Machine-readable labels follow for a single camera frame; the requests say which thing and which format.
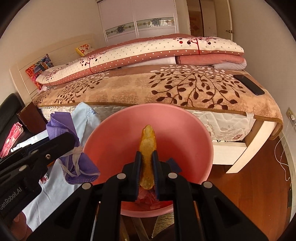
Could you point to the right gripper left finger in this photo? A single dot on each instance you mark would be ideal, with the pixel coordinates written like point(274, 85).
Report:
point(136, 174)

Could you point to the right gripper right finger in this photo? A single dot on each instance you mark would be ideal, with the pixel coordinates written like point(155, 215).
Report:
point(159, 180)

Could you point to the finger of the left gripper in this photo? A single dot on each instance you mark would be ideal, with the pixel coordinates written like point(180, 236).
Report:
point(60, 144)

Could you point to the orange peel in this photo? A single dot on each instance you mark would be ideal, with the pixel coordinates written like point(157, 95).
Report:
point(147, 145)

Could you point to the purple face mask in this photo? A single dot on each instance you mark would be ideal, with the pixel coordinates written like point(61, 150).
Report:
point(76, 165)

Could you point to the red foam net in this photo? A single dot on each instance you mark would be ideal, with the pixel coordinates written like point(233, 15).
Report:
point(147, 197)

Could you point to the left hand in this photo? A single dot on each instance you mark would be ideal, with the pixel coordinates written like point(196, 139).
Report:
point(19, 227)

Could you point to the light blue floral cloth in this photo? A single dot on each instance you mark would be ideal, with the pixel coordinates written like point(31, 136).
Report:
point(55, 189)

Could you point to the pink plastic basin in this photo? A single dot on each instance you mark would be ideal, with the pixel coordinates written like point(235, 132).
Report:
point(173, 132)

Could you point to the pink folded towel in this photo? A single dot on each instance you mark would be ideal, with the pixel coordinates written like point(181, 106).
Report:
point(15, 132)

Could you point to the dark wood nightstand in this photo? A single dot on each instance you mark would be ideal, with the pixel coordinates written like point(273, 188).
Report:
point(32, 119)

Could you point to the black leather armchair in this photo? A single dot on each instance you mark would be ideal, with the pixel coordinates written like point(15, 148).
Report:
point(9, 109)

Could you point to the colourful pillow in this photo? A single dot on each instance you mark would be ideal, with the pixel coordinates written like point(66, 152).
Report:
point(38, 68)

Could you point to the bed with brown blanket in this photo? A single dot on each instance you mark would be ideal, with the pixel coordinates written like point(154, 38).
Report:
point(238, 121)

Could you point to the yellow pillow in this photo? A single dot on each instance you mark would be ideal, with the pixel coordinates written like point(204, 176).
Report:
point(84, 49)

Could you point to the white red dotted quilt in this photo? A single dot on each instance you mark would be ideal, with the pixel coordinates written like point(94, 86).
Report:
point(166, 49)

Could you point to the white wardrobe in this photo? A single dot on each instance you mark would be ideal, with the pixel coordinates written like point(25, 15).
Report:
point(127, 20)

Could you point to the white door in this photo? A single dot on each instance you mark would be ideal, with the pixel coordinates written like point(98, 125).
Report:
point(223, 19)

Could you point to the wall socket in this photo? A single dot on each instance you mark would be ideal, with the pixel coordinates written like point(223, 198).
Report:
point(291, 116)

